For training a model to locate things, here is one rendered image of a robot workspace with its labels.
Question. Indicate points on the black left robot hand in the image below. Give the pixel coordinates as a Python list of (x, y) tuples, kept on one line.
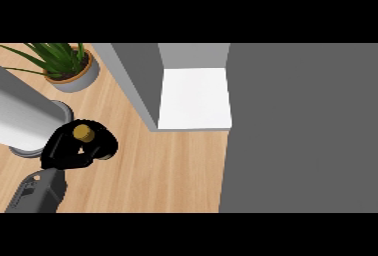
[(59, 156)]

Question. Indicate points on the black wine bottle gold cap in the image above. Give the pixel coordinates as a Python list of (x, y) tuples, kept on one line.
[(84, 132)]

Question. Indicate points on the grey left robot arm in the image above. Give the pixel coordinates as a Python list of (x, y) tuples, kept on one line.
[(38, 193)]

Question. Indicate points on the grey cabinet white inside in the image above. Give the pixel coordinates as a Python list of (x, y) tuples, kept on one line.
[(192, 100)]

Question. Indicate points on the dark grey cabinet door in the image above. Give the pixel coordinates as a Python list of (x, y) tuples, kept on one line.
[(304, 133)]

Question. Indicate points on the grey round roll holder base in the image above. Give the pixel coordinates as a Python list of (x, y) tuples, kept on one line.
[(66, 110)]

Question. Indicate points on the white paper towel roll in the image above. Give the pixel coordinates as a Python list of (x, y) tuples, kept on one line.
[(22, 116)]

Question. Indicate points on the green plant in grey pot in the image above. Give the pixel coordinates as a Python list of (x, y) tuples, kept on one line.
[(66, 63)]

